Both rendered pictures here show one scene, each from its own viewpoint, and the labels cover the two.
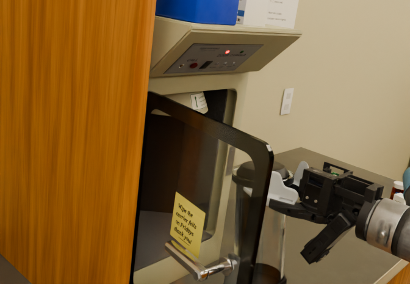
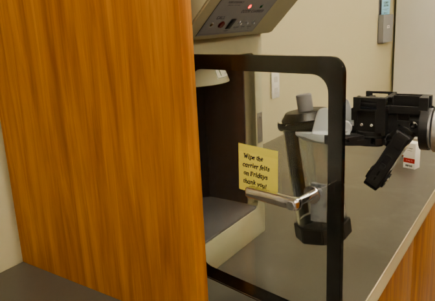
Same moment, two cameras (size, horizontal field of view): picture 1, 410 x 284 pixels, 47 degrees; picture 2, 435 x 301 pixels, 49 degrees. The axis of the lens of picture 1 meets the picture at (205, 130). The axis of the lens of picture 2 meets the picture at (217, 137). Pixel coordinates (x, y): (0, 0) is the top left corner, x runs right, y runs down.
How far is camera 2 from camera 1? 0.18 m
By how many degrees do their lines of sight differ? 6
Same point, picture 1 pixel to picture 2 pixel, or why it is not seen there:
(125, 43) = not seen: outside the picture
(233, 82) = (250, 46)
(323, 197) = (379, 118)
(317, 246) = (381, 169)
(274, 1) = not seen: outside the picture
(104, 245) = (174, 215)
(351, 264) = (389, 208)
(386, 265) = (420, 203)
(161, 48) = (193, 6)
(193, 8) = not seen: outside the picture
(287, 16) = not seen: hidden behind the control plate
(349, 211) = (406, 126)
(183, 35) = not seen: outside the picture
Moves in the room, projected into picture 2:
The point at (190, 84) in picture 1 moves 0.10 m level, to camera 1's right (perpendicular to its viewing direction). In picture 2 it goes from (215, 50) to (267, 47)
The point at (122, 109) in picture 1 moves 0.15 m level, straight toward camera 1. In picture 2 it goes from (173, 67) to (199, 78)
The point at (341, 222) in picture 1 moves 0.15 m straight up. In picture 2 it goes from (401, 137) to (406, 41)
